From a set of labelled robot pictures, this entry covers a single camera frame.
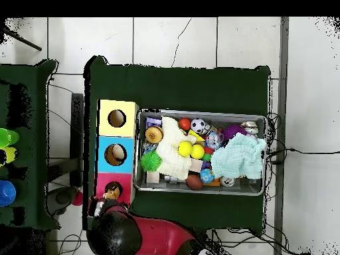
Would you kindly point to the wooden box with three holes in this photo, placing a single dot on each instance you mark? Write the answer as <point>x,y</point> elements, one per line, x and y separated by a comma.
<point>127,164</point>

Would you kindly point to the dark green side table cloth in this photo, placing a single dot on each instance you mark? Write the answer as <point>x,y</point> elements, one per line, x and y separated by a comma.
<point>24,71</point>

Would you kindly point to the orange tiger plush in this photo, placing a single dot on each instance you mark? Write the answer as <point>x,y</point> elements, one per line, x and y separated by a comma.
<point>97,207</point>

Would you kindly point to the green spiky rubber ball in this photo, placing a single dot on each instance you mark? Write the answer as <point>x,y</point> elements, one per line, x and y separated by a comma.
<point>150,160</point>

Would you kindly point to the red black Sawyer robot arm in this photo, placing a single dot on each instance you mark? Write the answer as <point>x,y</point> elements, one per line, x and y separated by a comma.
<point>159,239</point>

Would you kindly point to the black tripod leg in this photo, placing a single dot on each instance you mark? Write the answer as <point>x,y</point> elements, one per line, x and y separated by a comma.
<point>26,43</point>

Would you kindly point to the brown toy football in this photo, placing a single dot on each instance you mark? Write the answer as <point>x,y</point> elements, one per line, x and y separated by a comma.
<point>194,182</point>

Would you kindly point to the yellow tennis ball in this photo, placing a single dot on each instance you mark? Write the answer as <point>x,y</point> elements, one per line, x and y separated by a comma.
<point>197,151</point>

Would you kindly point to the bright green plastic cup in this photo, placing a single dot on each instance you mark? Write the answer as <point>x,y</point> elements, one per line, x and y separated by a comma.
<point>6,136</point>

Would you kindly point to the shallow silver mesh bin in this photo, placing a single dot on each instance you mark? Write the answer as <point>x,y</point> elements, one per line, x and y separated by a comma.
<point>239,187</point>

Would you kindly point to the dark grey rounded object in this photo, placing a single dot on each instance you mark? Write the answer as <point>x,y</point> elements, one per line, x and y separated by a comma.
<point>62,198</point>

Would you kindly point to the blue plastic cup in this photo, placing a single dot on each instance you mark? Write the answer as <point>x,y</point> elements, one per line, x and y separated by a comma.
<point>6,193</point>

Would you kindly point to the mint green waffle cloth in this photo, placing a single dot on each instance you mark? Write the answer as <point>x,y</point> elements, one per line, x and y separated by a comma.
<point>239,156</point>

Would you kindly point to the small red floor ball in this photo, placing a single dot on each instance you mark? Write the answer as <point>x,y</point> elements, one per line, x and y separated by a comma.
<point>77,199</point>

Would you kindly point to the cream waffle cloth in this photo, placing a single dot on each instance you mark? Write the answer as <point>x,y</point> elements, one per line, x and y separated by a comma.
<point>170,159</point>

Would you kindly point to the yellow green plastic cup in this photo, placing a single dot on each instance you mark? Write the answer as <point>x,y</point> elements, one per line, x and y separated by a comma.
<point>12,154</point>

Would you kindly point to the blue globe ball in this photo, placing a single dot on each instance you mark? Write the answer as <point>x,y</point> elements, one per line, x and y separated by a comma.
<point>207,175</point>

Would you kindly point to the black white soccer ball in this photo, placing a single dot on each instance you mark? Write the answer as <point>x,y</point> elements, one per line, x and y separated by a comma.
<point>198,125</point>

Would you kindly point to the orange red ball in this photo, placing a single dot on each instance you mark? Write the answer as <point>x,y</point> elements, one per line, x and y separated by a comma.
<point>185,124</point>

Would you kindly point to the toy hamburger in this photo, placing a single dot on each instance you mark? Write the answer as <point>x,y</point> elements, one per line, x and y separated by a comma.
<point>154,135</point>

